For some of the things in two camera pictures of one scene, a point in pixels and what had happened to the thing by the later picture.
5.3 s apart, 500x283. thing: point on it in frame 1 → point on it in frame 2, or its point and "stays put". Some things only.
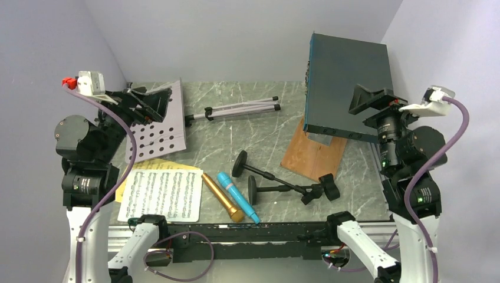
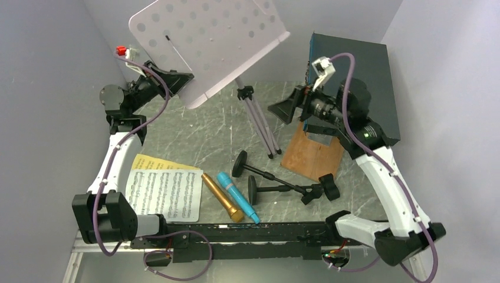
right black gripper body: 388,103 → 302,95
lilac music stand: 149,139 → 217,41
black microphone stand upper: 239,164 stays put
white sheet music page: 175,193 stays put
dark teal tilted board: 336,66 stays put
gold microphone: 235,214 stays put
